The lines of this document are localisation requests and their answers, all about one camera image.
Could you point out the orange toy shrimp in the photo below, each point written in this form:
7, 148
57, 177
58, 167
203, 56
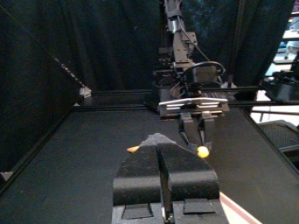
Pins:
133, 149

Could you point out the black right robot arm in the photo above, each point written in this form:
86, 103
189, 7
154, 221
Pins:
181, 43

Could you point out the black frame post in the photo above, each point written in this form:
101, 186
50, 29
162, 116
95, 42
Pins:
237, 40

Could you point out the thin diagonal brace rod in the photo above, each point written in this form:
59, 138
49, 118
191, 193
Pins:
47, 52

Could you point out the white frame corner bracket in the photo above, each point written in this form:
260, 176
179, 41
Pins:
85, 92

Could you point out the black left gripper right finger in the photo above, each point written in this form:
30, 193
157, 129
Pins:
191, 178

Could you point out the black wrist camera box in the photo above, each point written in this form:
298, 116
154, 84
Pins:
203, 74

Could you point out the black cloth curtain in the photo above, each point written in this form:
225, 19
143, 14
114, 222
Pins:
109, 43

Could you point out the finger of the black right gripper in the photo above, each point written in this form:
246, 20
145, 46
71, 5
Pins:
187, 128
206, 128

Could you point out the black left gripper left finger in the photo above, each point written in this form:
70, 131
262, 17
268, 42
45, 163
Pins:
137, 175

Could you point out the black gear beside table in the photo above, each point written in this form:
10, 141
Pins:
282, 86

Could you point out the black mesh chair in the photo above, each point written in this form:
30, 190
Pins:
281, 137

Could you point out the small yellow toy food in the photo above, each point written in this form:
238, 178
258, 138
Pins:
203, 152

